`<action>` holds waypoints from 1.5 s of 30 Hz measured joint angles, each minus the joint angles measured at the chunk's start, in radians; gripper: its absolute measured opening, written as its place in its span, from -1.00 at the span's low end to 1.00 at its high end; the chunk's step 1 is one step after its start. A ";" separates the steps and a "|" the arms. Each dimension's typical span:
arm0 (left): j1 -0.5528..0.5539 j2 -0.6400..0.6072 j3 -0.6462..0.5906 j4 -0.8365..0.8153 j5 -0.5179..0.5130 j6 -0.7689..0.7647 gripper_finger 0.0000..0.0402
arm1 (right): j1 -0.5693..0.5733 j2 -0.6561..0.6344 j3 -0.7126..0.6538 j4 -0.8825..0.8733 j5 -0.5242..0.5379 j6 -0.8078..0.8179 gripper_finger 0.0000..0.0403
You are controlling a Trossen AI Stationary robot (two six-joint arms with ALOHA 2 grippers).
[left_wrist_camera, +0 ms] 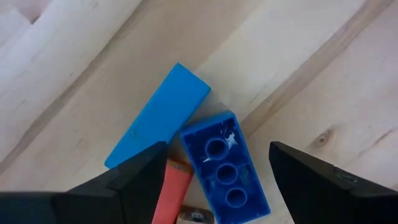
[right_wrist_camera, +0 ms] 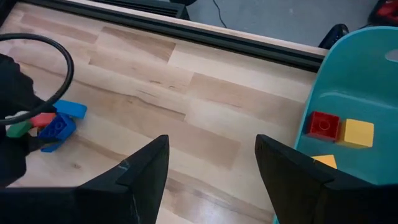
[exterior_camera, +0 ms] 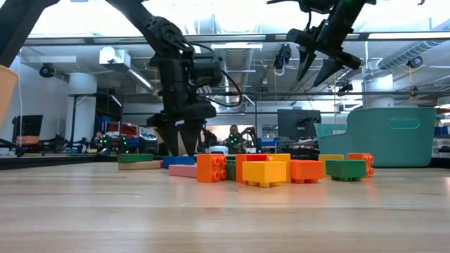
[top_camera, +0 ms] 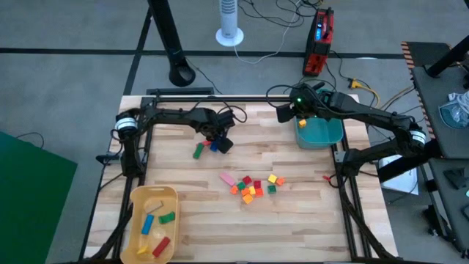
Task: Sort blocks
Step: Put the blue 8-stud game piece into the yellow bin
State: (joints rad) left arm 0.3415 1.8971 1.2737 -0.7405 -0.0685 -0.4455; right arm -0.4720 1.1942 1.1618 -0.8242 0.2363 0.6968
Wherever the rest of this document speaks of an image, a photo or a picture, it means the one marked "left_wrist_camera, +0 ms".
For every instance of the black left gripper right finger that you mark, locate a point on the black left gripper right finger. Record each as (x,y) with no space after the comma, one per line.
(326,196)

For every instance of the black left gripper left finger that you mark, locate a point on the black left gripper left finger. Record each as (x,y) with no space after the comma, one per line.
(93,205)

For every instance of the red long block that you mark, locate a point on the red long block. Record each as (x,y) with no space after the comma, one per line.
(172,193)

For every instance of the light blue long block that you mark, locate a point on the light blue long block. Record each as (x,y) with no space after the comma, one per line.
(161,115)

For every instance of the dark blue toy brick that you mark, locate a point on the dark blue toy brick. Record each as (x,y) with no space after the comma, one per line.
(192,146)

